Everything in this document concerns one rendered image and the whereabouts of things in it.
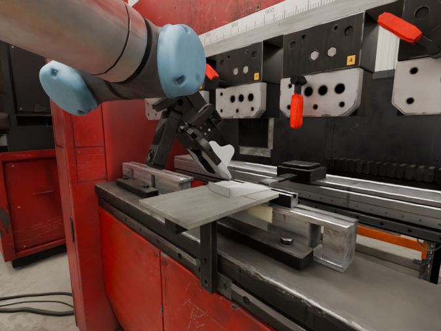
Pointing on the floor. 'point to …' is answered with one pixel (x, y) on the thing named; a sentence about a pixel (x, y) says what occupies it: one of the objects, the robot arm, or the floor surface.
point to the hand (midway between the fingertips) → (216, 174)
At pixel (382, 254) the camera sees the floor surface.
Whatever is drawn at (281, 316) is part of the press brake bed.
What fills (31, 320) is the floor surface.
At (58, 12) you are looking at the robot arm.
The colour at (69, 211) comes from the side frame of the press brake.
